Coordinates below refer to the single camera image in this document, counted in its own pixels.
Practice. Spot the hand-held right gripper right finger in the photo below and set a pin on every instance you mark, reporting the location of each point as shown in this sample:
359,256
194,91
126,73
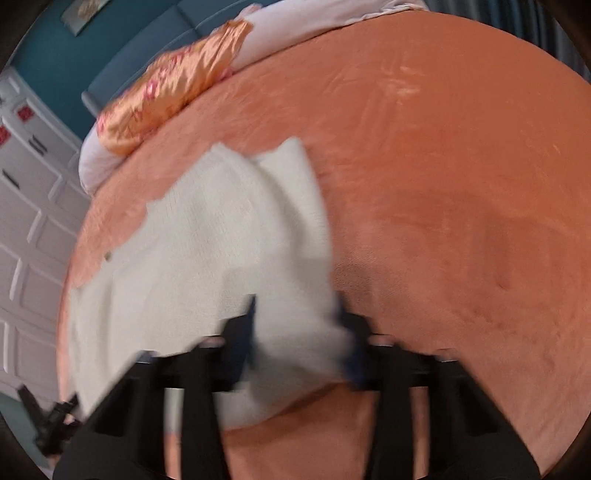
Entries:
352,357

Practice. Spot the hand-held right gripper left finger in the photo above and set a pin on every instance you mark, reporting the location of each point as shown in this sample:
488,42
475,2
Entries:
242,337

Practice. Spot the white knit cardigan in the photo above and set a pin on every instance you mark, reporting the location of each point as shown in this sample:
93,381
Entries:
207,258

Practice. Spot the white wardrobe doors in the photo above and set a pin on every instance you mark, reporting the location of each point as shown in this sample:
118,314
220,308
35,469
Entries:
32,258

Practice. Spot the orange plush blanket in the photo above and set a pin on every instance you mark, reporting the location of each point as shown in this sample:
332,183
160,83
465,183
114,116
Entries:
461,184

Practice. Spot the orange floral satin quilt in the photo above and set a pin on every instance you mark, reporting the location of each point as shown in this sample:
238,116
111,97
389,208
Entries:
171,87

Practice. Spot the blue bed headboard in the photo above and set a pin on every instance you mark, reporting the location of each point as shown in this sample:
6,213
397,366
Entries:
134,69

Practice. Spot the red paper decoration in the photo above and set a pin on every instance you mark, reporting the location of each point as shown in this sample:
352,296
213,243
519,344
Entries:
2,136
25,113

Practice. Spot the grey blue curtain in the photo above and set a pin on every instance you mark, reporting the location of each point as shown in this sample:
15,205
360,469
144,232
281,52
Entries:
561,44

